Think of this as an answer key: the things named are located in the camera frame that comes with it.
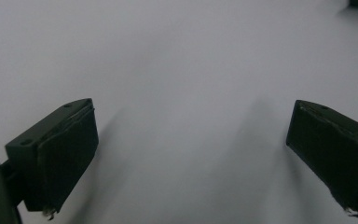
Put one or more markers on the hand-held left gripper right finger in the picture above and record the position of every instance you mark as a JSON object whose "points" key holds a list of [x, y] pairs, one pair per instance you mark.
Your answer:
{"points": [[332, 149]]}

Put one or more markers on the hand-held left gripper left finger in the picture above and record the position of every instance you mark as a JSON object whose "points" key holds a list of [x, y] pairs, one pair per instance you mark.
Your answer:
{"points": [[62, 155]]}

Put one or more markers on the light blue table mat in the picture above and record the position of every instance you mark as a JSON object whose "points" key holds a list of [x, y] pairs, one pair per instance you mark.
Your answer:
{"points": [[180, 62]]}

